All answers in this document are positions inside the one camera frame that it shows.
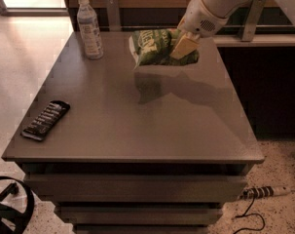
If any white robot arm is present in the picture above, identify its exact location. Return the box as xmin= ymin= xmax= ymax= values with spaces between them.
xmin=170 ymin=0 xmax=295 ymax=59

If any green jalapeno chip bag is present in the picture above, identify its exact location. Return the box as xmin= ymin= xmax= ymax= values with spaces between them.
xmin=129 ymin=28 xmax=199 ymax=66

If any metal bracket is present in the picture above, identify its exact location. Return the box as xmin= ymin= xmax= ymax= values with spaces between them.
xmin=240 ymin=0 xmax=267 ymax=42
xmin=106 ymin=0 xmax=122 ymax=31

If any black office chair base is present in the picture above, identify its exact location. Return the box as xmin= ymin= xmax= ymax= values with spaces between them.
xmin=0 ymin=175 xmax=36 ymax=234

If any right metal bracket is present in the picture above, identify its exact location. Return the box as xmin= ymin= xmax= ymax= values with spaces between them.
xmin=240 ymin=0 xmax=267 ymax=42

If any grey side shelf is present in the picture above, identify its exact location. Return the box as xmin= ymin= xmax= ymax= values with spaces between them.
xmin=213 ymin=34 xmax=295 ymax=48

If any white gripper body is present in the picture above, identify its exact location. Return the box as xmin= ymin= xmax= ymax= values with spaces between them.
xmin=177 ymin=0 xmax=228 ymax=38

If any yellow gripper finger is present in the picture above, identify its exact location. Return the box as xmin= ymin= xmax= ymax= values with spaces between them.
xmin=170 ymin=32 xmax=200 ymax=59
xmin=167 ymin=28 xmax=180 ymax=46

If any black power cable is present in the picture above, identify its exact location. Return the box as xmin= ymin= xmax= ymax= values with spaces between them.
xmin=233 ymin=195 xmax=267 ymax=234

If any grey drawer cabinet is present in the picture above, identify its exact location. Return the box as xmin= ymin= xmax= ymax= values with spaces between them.
xmin=3 ymin=32 xmax=264 ymax=234

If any white power strip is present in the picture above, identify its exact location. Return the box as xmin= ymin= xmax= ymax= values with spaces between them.
xmin=240 ymin=186 xmax=291 ymax=199

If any left metal bracket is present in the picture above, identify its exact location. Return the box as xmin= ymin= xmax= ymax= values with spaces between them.
xmin=106 ymin=0 xmax=122 ymax=31

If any clear plastic water bottle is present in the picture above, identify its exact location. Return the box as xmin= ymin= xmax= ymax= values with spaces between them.
xmin=77 ymin=0 xmax=103 ymax=59

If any black rxbar chocolate bar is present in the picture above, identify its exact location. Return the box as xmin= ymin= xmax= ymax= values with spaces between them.
xmin=20 ymin=100 xmax=70 ymax=141

